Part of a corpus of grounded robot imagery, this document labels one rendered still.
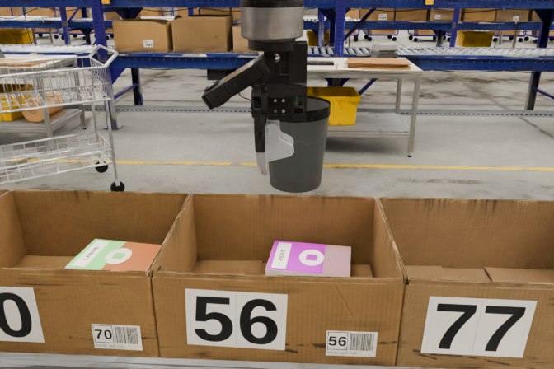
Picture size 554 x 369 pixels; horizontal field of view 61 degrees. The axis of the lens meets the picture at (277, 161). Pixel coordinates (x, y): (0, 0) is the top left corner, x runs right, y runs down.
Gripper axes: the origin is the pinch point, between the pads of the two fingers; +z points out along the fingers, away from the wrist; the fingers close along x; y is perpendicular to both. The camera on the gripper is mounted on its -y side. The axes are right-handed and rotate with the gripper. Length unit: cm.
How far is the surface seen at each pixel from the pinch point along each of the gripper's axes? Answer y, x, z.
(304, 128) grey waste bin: 17, 244, 69
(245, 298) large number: -2.0, -10.2, 18.0
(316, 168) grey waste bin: 27, 252, 103
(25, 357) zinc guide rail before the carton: -38.5, -10.7, 29.7
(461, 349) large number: 32.1, -11.2, 26.5
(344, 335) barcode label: 13.6, -10.6, 24.5
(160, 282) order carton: -15.2, -9.5, 15.5
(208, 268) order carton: -12.3, 15.4, 30.1
